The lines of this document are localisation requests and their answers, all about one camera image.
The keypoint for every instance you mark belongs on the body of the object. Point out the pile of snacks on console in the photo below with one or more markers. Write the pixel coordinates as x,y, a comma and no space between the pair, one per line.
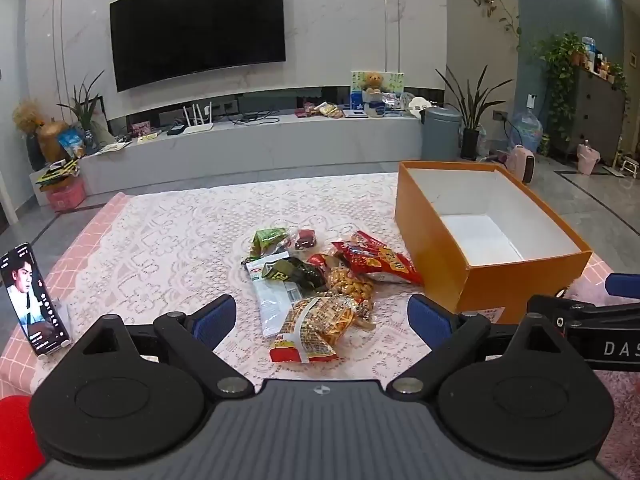
322,110

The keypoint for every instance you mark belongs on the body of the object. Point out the red cloth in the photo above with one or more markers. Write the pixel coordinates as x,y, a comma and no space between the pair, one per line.
17,435

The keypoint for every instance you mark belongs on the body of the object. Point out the grey trash can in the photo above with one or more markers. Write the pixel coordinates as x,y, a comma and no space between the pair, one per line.
440,135

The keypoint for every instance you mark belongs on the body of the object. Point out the white snack packet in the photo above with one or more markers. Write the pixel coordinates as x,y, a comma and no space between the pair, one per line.
272,307

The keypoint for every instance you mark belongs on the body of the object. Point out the magazines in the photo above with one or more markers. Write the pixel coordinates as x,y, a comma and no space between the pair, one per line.
114,147

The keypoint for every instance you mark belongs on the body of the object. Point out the blue water jug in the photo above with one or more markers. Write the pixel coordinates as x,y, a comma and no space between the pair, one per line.
529,132

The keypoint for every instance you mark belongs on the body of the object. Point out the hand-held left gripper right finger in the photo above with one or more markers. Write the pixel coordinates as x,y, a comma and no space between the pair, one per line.
426,317

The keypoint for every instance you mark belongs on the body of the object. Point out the grey television console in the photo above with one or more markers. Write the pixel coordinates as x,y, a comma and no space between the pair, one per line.
275,145

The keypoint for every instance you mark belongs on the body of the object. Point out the pink checked cloth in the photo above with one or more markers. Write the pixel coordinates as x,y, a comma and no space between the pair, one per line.
80,255

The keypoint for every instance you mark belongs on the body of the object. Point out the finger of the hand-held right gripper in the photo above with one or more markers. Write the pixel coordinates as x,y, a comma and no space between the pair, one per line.
550,306
624,285

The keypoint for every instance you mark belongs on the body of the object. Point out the clear peanut packet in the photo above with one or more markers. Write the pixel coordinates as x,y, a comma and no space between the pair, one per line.
350,282

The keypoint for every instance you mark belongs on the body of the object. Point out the dried yellow flowers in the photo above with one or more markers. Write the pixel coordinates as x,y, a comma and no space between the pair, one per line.
27,115

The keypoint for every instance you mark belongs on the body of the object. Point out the green leafy plant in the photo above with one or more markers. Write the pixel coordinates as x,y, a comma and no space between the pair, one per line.
84,105

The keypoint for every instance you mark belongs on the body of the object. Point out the smartphone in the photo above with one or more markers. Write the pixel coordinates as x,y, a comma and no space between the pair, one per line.
27,300

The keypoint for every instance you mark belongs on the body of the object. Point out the long-leaved plant in black pot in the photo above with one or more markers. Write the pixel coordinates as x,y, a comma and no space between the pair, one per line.
470,140

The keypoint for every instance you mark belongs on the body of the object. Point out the trailing ivy plant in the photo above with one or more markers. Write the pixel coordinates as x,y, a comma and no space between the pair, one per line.
557,75

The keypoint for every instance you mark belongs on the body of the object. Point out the white router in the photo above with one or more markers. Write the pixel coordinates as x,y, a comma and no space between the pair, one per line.
197,122

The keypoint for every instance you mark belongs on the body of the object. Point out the pile of yellow-black packets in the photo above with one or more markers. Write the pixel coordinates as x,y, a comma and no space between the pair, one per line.
57,174

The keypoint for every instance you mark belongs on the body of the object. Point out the blue snack bag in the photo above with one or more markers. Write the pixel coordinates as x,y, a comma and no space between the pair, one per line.
72,144

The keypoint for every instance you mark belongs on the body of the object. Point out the red and clear snack packet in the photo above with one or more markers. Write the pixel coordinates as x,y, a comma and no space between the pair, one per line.
310,332

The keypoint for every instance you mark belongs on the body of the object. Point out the green snack packet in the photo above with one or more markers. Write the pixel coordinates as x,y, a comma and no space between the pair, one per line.
267,239

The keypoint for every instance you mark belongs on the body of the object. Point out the dark green seaweed packet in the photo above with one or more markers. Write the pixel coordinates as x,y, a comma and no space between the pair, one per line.
290,273

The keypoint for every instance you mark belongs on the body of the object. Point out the blue box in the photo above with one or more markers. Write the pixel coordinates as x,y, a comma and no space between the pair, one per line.
358,99

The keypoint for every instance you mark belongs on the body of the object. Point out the small black box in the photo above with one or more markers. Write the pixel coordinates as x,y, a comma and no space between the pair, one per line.
176,131

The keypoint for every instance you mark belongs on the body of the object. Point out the brown teddy bear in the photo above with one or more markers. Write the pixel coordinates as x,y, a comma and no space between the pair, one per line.
372,82

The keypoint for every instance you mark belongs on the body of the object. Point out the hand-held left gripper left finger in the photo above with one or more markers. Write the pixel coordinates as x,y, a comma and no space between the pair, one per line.
220,316

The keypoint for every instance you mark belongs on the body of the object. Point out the pink fluffy cloth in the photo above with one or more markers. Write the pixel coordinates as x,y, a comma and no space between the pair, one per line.
620,400

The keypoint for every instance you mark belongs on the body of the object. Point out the pink card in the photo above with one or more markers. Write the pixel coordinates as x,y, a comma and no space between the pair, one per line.
141,128

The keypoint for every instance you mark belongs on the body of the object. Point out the white lace tablecloth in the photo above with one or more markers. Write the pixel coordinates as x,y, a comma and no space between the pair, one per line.
175,240

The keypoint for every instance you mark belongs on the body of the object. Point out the small dark red snack packet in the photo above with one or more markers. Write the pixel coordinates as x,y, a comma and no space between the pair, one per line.
305,240

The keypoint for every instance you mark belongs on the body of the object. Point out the pink basket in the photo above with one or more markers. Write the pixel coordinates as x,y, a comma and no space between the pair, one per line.
66,196

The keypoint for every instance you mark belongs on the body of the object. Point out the orange cardboard box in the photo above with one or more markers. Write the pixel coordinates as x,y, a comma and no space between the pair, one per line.
430,220

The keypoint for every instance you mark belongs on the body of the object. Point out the red chip packet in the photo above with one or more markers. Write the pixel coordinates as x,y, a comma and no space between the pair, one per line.
380,260

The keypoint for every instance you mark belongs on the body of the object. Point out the grey cabinet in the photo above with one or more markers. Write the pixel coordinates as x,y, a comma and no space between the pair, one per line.
595,115

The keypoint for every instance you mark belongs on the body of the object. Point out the white small rack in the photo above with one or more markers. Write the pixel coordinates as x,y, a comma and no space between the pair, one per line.
626,167

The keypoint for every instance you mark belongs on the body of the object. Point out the leaning picture frame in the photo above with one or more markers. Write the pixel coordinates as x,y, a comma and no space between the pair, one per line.
102,127

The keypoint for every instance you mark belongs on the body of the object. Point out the black wall television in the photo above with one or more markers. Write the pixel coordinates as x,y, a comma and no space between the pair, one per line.
200,25

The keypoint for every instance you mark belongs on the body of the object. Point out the pink heater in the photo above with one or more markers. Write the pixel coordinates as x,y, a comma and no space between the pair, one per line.
522,165

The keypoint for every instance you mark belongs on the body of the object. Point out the pink bucket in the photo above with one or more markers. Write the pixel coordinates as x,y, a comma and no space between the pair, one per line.
589,159

